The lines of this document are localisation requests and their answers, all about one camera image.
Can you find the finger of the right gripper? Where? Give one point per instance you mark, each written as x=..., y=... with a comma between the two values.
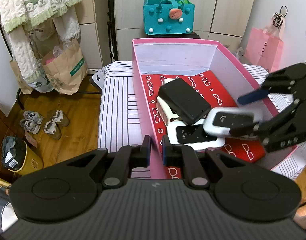
x=254, y=96
x=251, y=131

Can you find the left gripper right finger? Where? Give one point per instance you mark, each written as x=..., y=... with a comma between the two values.
x=185, y=158

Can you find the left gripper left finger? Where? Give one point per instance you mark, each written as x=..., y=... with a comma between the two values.
x=126, y=159

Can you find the white black wifi router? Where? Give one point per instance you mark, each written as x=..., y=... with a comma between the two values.
x=193, y=136

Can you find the white device with black screen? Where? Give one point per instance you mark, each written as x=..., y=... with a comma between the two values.
x=221, y=119

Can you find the cream hair claw clip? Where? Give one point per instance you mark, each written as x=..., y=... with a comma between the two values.
x=167, y=114

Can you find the pink cardboard storage box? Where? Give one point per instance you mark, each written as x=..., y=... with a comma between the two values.
x=215, y=74

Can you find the black power bank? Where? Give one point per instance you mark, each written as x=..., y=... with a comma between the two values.
x=184, y=100

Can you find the pink star hair clip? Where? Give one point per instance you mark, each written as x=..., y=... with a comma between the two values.
x=165, y=81

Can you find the pink paper shopping bag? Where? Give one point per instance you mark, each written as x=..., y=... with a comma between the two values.
x=264, y=48

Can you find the black suitcase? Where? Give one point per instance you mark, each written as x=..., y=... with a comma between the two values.
x=190, y=35

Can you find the beige wardrobe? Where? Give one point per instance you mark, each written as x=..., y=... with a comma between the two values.
x=219, y=20

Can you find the brown paper bag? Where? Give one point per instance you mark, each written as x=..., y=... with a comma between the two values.
x=66, y=70

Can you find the yellow waste bin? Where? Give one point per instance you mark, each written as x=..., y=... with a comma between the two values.
x=18, y=157

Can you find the teal felt handbag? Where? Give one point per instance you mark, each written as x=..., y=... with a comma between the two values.
x=168, y=17

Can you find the black clothes rack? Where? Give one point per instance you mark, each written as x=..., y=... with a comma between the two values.
x=113, y=47

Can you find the cream knitted panda cardigan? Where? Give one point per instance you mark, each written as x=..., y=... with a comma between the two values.
x=18, y=17

